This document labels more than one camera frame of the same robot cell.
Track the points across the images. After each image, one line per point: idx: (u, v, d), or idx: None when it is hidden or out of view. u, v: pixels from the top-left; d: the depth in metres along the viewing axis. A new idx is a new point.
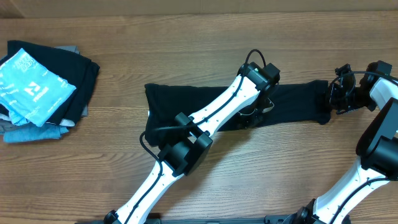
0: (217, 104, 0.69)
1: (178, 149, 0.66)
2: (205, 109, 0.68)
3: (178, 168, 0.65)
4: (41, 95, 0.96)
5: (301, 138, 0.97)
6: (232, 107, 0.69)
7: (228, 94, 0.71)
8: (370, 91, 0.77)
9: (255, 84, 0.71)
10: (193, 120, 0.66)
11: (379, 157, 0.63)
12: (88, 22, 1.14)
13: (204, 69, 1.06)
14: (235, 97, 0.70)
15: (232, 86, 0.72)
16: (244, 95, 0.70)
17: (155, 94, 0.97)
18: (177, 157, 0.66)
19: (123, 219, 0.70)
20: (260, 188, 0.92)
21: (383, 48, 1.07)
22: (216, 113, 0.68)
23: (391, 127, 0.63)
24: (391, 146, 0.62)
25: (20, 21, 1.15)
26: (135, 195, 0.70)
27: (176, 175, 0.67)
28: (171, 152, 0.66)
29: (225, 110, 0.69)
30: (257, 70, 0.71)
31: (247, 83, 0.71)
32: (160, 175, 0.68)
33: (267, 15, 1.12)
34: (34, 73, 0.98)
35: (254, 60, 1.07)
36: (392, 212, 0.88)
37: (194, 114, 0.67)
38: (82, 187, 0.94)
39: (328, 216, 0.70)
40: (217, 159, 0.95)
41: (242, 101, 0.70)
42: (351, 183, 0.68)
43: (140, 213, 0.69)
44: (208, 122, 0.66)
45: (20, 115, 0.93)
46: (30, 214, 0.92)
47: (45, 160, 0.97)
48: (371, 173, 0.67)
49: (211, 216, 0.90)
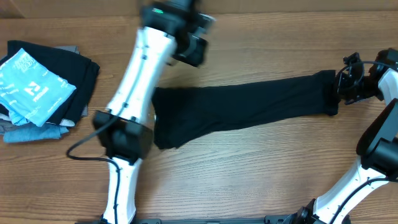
0: (135, 74, 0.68)
1: (119, 143, 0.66)
2: (120, 93, 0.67)
3: (132, 157, 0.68)
4: (41, 95, 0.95)
5: (301, 138, 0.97)
6: (150, 70, 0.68)
7: (137, 57, 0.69)
8: (379, 82, 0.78)
9: (162, 32, 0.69)
10: (112, 111, 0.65)
11: (379, 157, 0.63)
12: (88, 22, 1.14)
13: (204, 69, 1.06)
14: (146, 60, 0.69)
15: (138, 47, 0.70)
16: (155, 52, 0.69)
17: (161, 96, 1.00)
18: (122, 149, 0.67)
19: (112, 221, 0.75)
20: (260, 188, 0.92)
21: (383, 48, 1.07)
22: (133, 92, 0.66)
23: (391, 128, 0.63)
24: (392, 147, 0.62)
25: (20, 22, 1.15)
26: (110, 196, 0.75)
27: (133, 163, 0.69)
28: (115, 147, 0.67)
29: (143, 80, 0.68)
30: (158, 11, 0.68)
31: (152, 37, 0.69)
32: (120, 170, 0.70)
33: (267, 15, 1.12)
34: (34, 73, 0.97)
35: (253, 60, 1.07)
36: (392, 212, 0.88)
37: (111, 106, 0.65)
38: (83, 187, 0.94)
39: (329, 215, 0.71)
40: (217, 158, 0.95)
41: (158, 60, 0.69)
42: (351, 183, 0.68)
43: (124, 210, 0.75)
44: (129, 107, 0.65)
45: (20, 115, 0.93)
46: (30, 214, 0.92)
47: (45, 160, 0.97)
48: (372, 172, 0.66)
49: (211, 216, 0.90)
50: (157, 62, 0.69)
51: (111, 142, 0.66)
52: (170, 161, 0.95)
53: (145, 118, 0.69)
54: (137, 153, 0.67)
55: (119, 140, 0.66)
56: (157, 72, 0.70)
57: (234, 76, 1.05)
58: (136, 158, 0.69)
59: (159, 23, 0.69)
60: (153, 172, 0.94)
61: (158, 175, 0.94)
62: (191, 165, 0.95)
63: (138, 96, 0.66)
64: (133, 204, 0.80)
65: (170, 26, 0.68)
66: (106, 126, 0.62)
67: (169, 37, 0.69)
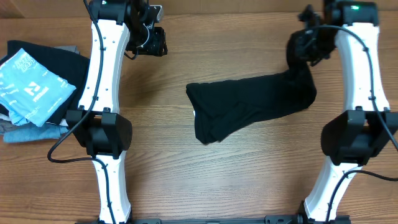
0: (96, 68, 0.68)
1: (99, 137, 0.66)
2: (87, 88, 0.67)
3: (114, 150, 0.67)
4: (41, 95, 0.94)
5: (301, 138, 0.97)
6: (111, 58, 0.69)
7: (96, 50, 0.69)
8: (336, 40, 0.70)
9: (115, 21, 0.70)
10: (84, 107, 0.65)
11: (346, 154, 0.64)
12: (88, 22, 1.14)
13: (204, 69, 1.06)
14: (105, 50, 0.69)
15: (96, 40, 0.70)
16: (113, 40, 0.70)
17: (197, 92, 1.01)
18: (103, 143, 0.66)
19: (109, 219, 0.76)
20: (260, 188, 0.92)
21: (384, 48, 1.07)
22: (100, 83, 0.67)
23: (350, 139, 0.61)
24: (353, 148, 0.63)
25: (21, 22, 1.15)
26: (102, 197, 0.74)
27: (117, 156, 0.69)
28: (96, 144, 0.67)
29: (107, 70, 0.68)
30: (106, 3, 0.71)
31: (107, 28, 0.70)
32: (106, 167, 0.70)
33: (267, 15, 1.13)
34: (34, 73, 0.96)
35: (253, 60, 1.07)
36: (392, 212, 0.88)
37: (81, 102, 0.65)
38: (83, 187, 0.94)
39: (323, 214, 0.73)
40: (217, 158, 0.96)
41: (117, 47, 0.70)
42: (331, 180, 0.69)
43: (119, 206, 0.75)
44: (99, 100, 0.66)
45: (19, 115, 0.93)
46: (30, 214, 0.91)
47: (45, 159, 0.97)
48: (346, 166, 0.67)
49: (211, 216, 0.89)
50: (117, 50, 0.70)
51: (90, 139, 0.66)
52: (170, 161, 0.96)
53: (118, 109, 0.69)
54: (117, 145, 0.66)
55: (99, 135, 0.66)
56: (119, 60, 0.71)
57: (234, 76, 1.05)
58: (119, 150, 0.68)
59: (109, 14, 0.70)
60: (153, 173, 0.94)
61: (157, 175, 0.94)
62: (191, 165, 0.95)
63: (106, 86, 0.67)
64: (127, 200, 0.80)
65: (120, 14, 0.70)
66: (81, 123, 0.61)
67: (122, 24, 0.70)
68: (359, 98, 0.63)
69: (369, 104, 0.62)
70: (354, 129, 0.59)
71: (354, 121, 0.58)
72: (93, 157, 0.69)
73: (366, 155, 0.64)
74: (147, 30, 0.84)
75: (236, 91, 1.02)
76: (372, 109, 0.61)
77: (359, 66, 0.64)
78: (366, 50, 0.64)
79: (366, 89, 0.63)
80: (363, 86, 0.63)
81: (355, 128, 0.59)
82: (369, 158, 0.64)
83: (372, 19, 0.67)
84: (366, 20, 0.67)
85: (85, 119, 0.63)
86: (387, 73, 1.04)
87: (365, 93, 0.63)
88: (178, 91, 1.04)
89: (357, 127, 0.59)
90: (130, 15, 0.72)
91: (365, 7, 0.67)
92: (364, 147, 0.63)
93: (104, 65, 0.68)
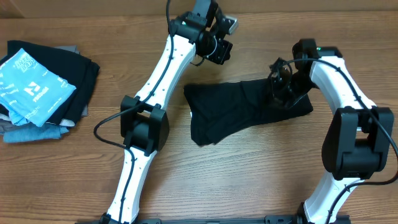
0: (158, 72, 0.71)
1: (141, 129, 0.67)
2: (148, 84, 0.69)
3: (148, 145, 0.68)
4: (41, 95, 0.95)
5: (301, 138, 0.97)
6: (175, 68, 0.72)
7: (165, 57, 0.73)
8: (311, 75, 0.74)
9: (187, 39, 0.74)
10: (140, 98, 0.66)
11: (347, 167, 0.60)
12: (88, 22, 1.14)
13: (204, 70, 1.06)
14: (172, 60, 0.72)
15: (167, 50, 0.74)
16: (181, 53, 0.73)
17: (194, 93, 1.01)
18: (140, 135, 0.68)
19: (117, 218, 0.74)
20: (260, 188, 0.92)
21: (384, 48, 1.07)
22: (159, 83, 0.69)
23: (349, 139, 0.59)
24: (357, 155, 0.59)
25: (21, 22, 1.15)
26: (118, 190, 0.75)
27: (148, 154, 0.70)
28: (135, 135, 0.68)
29: (168, 75, 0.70)
30: (185, 24, 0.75)
31: (181, 42, 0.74)
32: (134, 160, 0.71)
33: (267, 15, 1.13)
34: (34, 73, 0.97)
35: (254, 59, 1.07)
36: (392, 212, 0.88)
37: (139, 93, 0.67)
38: (83, 186, 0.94)
39: (323, 218, 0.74)
40: (217, 159, 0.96)
41: (181, 60, 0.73)
42: (332, 192, 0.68)
43: (130, 205, 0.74)
44: (155, 96, 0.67)
45: (19, 116, 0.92)
46: (30, 214, 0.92)
47: (45, 160, 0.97)
48: (348, 180, 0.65)
49: (210, 216, 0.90)
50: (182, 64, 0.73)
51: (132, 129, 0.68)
52: (170, 161, 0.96)
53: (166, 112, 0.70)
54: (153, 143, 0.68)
55: (141, 128, 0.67)
56: (180, 73, 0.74)
57: (234, 76, 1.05)
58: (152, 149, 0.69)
59: (185, 33, 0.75)
60: (153, 173, 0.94)
61: (158, 175, 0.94)
62: (191, 165, 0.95)
63: (164, 87, 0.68)
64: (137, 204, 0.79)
65: (194, 36, 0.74)
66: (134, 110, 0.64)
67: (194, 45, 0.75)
68: (346, 102, 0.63)
69: (356, 104, 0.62)
70: (348, 124, 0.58)
71: (347, 117, 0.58)
72: (127, 146, 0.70)
73: (371, 165, 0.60)
74: (214, 43, 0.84)
75: (234, 94, 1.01)
76: (360, 107, 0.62)
77: (339, 84, 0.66)
78: (339, 70, 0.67)
79: (349, 95, 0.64)
80: (347, 93, 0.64)
81: (350, 124, 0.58)
82: (372, 172, 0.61)
83: (337, 52, 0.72)
84: (331, 53, 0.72)
85: (138, 107, 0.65)
86: (387, 73, 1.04)
87: (349, 98, 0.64)
88: (178, 91, 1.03)
89: (352, 123, 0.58)
90: (201, 41, 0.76)
91: (326, 51, 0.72)
92: (365, 154, 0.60)
93: (168, 71, 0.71)
